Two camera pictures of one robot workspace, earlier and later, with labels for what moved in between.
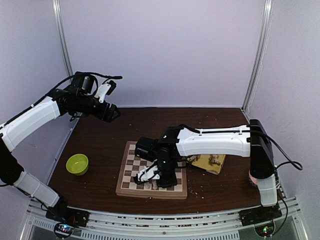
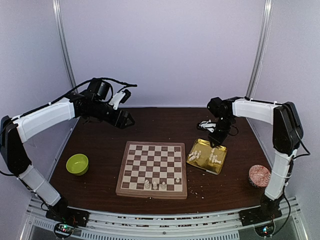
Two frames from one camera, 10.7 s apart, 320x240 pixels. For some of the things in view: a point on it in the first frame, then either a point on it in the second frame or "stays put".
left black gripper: x=108 y=117 → x=121 y=123
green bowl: x=77 y=164 stays put
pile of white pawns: x=191 y=158 stays put
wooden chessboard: x=131 y=165 stays put
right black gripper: x=172 y=181 → x=216 y=140
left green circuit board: x=63 y=230 stays put
